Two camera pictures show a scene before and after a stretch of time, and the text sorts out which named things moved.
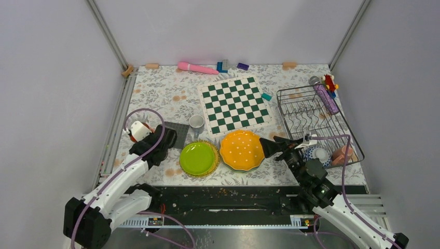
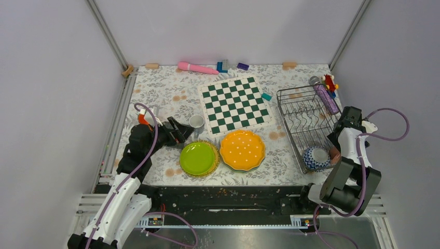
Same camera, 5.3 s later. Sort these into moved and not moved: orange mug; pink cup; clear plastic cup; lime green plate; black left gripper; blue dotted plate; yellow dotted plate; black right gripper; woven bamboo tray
Moved: black right gripper; black left gripper; orange mug
Not moved: yellow dotted plate; woven bamboo tray; blue dotted plate; pink cup; clear plastic cup; lime green plate
